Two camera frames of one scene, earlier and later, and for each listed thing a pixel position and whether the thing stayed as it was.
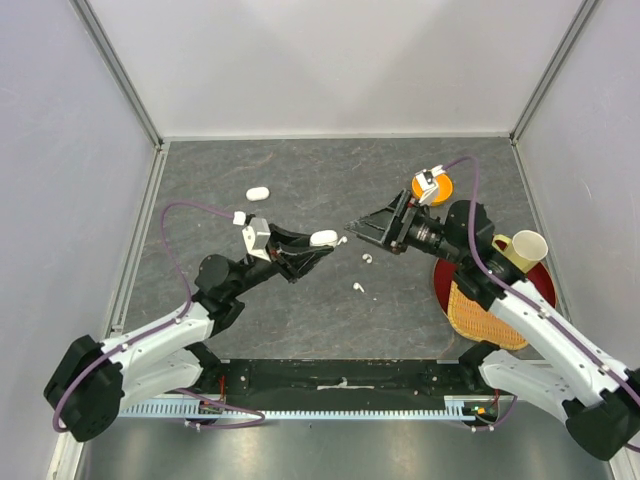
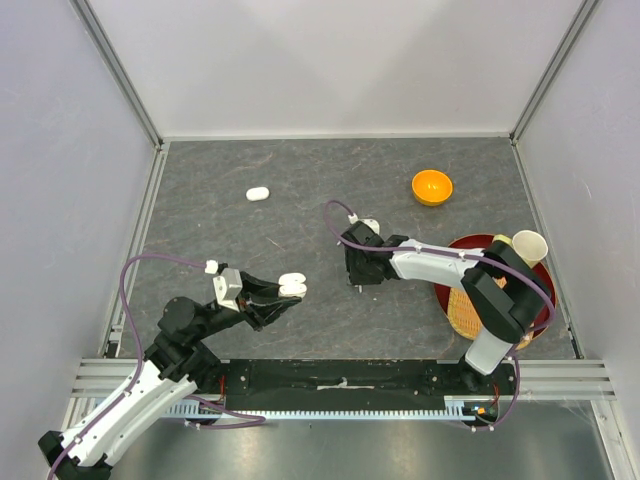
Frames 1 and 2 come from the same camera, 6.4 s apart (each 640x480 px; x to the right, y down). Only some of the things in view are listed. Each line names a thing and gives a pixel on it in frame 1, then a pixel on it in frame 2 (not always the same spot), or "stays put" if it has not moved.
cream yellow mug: x=523 y=249 stays put
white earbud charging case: x=323 y=238 -> x=292 y=285
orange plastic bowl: x=444 y=189 stays put
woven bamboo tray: x=472 y=320 stays put
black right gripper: x=390 y=225 -> x=355 y=276
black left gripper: x=289 y=264 -> x=259 y=313
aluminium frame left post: x=116 y=67 stays put
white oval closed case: x=257 y=193 stays put
